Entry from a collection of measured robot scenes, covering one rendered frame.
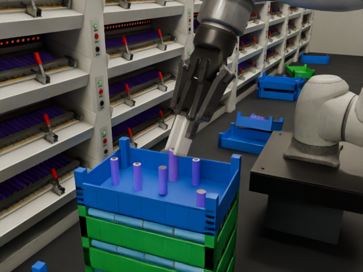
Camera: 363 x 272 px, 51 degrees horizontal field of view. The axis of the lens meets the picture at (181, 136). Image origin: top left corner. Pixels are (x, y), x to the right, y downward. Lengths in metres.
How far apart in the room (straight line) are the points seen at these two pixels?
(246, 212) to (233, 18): 0.99
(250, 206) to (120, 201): 0.88
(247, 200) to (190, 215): 0.91
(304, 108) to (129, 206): 0.74
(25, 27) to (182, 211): 0.69
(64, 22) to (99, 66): 0.21
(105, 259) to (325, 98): 0.81
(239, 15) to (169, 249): 0.46
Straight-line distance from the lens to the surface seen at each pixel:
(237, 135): 2.24
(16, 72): 1.21
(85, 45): 1.32
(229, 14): 0.67
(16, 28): 1.13
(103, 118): 1.41
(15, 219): 1.26
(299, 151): 1.35
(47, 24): 1.20
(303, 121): 1.31
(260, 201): 1.61
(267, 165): 1.28
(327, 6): 0.64
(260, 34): 3.22
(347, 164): 1.37
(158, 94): 1.74
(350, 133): 1.27
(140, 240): 0.79
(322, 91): 1.27
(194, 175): 0.85
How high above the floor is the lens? 0.83
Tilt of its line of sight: 22 degrees down
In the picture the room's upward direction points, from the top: straight up
